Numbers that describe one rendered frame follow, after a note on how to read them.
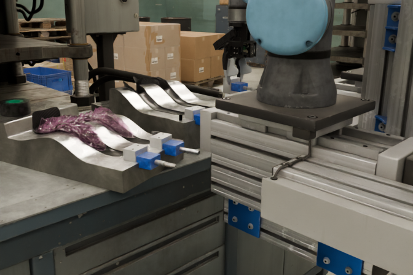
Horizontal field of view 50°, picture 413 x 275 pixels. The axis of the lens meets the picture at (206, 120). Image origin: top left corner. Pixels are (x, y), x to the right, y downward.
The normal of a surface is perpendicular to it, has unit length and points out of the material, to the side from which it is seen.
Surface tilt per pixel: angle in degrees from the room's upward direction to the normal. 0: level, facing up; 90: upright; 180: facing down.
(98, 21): 90
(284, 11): 98
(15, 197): 0
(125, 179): 90
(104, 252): 90
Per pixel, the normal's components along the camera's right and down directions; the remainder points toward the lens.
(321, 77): 0.43, -0.06
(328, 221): -0.70, 0.18
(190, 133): 0.70, 0.19
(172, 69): 0.79, 0.02
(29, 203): 0.01, -0.97
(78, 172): -0.47, 0.22
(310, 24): -0.32, 0.37
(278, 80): -0.64, -0.11
